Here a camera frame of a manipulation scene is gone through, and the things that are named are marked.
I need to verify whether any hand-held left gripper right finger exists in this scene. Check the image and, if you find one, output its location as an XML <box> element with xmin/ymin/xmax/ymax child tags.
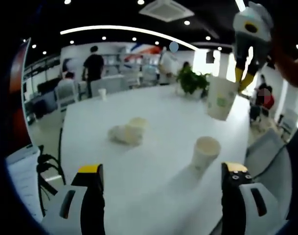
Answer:
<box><xmin>221</xmin><ymin>161</ymin><xmax>289</xmax><ymax>235</ymax></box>

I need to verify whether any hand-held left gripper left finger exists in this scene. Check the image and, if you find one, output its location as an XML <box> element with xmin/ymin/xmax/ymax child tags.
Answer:
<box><xmin>41</xmin><ymin>163</ymin><xmax>106</xmax><ymax>235</ymax></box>

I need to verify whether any ceiling light strip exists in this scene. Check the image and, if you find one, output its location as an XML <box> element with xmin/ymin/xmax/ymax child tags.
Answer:
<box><xmin>60</xmin><ymin>24</ymin><xmax>198</xmax><ymax>51</ymax></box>
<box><xmin>234</xmin><ymin>0</ymin><xmax>246</xmax><ymax>12</ymax></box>

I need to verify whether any green potted plant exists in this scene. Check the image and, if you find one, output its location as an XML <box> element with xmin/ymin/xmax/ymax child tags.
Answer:
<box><xmin>175</xmin><ymin>65</ymin><xmax>212</xmax><ymax>97</ymax></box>

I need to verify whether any grey mesh office chair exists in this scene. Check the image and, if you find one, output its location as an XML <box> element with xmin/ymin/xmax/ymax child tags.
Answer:
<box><xmin>245</xmin><ymin>127</ymin><xmax>293</xmax><ymax>222</ymax></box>

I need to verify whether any person's dark shirt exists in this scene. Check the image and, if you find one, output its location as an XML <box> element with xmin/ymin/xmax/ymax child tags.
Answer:
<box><xmin>284</xmin><ymin>122</ymin><xmax>298</xmax><ymax>221</ymax></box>

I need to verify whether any group of round ceiling spotlights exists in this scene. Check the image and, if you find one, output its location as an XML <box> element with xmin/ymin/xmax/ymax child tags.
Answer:
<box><xmin>21</xmin><ymin>0</ymin><xmax>298</xmax><ymax>56</ymax></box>

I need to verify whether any ceiling air conditioner vent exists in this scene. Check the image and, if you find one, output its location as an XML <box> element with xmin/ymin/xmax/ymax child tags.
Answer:
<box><xmin>138</xmin><ymin>0</ymin><xmax>195</xmax><ymax>22</ymax></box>

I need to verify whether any white office chair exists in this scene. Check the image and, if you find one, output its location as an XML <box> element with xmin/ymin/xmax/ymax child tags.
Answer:
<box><xmin>56</xmin><ymin>82</ymin><xmax>78</xmax><ymax>111</ymax></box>

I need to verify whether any white shelving unit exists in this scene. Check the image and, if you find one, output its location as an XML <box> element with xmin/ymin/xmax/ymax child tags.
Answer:
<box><xmin>102</xmin><ymin>52</ymin><xmax>161</xmax><ymax>86</ymax></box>

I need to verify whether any grey low partition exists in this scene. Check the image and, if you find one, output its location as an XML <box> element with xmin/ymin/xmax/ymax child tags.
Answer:
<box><xmin>77</xmin><ymin>74</ymin><xmax>126</xmax><ymax>97</ymax></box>

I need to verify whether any black tripod with cables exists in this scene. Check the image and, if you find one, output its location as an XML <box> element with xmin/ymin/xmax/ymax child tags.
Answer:
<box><xmin>36</xmin><ymin>145</ymin><xmax>67</xmax><ymax>217</ymax></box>

